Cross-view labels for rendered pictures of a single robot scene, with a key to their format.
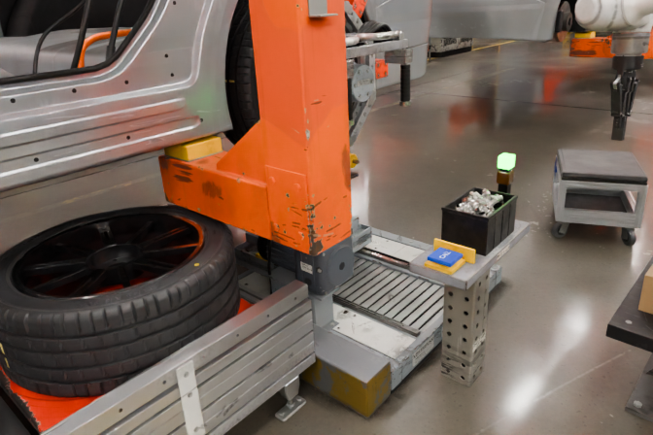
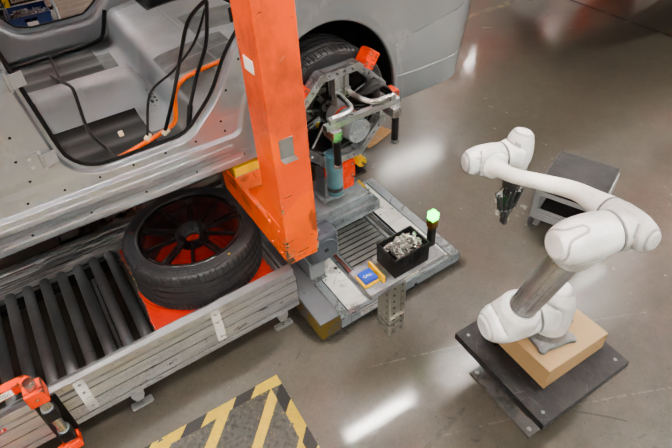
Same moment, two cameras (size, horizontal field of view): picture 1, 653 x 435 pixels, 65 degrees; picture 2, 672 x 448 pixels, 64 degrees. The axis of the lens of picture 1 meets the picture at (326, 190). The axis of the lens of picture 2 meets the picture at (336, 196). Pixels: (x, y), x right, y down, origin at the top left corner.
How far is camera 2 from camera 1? 141 cm
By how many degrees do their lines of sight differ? 25
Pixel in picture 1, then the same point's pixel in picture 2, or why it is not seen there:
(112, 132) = (187, 171)
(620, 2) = (482, 166)
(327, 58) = (296, 174)
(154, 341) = (203, 292)
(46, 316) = (151, 275)
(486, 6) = not seen: outside the picture
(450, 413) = (368, 349)
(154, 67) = (213, 129)
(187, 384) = (216, 318)
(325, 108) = (294, 197)
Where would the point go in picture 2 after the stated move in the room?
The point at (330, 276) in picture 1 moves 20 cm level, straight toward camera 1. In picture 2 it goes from (317, 256) to (305, 286)
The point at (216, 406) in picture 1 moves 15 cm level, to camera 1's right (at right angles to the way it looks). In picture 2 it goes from (233, 326) to (263, 332)
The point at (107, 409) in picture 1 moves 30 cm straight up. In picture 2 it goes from (176, 328) to (158, 283)
